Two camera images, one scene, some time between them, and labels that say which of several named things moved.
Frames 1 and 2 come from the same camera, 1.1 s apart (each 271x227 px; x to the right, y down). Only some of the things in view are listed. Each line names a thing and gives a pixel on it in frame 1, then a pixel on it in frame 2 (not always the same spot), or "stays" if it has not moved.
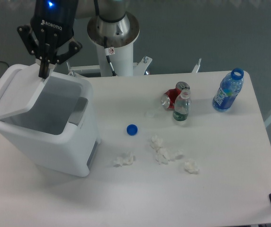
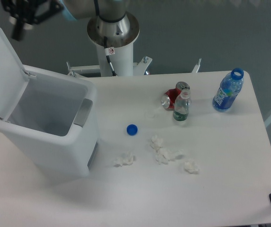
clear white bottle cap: (149, 114) stays
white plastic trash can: (58, 132) stays
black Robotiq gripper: (52, 24) → (31, 11)
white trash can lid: (19, 86) → (5, 80)
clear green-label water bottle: (181, 107) stays
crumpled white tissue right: (191, 166) stays
